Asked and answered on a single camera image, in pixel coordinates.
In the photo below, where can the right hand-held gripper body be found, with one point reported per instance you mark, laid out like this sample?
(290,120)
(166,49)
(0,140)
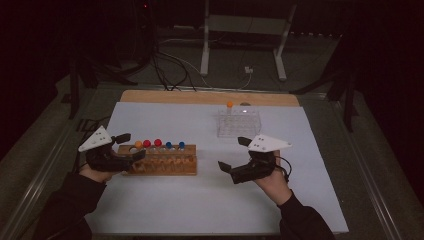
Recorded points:
(256,166)

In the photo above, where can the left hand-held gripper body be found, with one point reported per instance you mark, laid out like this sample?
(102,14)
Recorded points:
(106,158)

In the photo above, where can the orange-capped test tube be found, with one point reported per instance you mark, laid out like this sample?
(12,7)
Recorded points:
(230,104)
(138,144)

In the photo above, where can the clear plastic test tube rack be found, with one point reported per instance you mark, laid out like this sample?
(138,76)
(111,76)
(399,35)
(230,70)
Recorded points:
(238,126)

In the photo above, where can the wooden test tube rack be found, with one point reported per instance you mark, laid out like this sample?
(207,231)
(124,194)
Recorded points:
(160,165)

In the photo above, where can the blue-capped test tube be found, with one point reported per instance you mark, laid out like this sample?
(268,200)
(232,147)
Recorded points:
(181,144)
(169,145)

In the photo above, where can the person's left hand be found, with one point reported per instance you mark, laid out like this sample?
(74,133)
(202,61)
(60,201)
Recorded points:
(95,175)

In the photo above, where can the person's right hand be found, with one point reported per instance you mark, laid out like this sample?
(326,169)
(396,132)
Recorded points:
(275,186)

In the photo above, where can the white table mat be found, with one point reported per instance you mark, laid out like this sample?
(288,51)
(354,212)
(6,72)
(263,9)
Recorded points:
(200,200)

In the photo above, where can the black tripod stand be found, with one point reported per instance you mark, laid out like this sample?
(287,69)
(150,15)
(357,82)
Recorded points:
(346,90)
(75,83)

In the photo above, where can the grey metal stand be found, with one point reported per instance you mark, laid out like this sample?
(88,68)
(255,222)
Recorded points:
(245,25)

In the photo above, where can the metal floor rail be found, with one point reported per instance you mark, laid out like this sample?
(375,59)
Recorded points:
(366,166)
(36,180)
(216,88)

